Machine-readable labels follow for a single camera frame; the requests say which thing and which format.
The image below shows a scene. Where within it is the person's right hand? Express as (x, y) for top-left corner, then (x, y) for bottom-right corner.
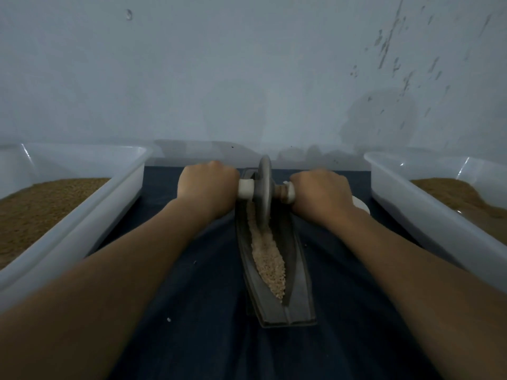
(288, 169), (358, 230)

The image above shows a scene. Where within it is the person's left hand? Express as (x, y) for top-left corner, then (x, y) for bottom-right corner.
(176, 160), (240, 222)

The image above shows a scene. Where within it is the metal grinding wheel with handles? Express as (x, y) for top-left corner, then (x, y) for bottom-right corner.
(238, 155), (297, 230)

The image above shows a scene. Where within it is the small ground grain portion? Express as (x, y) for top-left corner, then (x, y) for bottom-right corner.
(246, 202), (287, 303)

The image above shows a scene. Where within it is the white plastic tray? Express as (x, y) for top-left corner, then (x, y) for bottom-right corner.
(0, 141), (155, 314)
(363, 150), (507, 293)

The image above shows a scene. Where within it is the boat-shaped metal grinding trough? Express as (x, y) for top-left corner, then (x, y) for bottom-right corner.
(234, 168), (318, 328)

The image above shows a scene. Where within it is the person's right forearm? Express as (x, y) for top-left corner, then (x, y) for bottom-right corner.
(326, 210), (507, 380)

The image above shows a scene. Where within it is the person's left forearm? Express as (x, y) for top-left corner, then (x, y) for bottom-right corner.
(0, 200), (211, 380)

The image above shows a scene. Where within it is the white round plate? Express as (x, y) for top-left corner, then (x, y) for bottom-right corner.
(352, 195), (372, 215)

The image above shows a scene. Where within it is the dark blue tablecloth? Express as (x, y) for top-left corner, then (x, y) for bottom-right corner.
(95, 167), (445, 380)

